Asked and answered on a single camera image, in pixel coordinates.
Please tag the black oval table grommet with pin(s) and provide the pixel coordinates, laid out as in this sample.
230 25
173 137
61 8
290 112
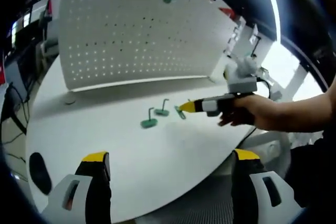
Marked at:
39 172

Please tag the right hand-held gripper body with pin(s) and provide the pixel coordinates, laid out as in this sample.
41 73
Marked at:
241 79

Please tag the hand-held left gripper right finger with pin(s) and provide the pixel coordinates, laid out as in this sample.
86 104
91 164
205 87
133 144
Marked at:
244 195

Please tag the person's black shirt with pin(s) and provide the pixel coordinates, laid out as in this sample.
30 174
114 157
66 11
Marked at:
315 171

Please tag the white perforated mounting plate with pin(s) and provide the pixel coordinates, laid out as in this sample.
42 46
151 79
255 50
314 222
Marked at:
131 37

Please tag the person's right hand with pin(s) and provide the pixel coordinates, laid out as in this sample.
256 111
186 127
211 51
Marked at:
258 111

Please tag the ceiling light strip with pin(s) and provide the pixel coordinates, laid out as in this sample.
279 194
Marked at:
273 6

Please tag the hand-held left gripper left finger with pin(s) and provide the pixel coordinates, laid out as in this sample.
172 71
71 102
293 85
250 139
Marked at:
99 195

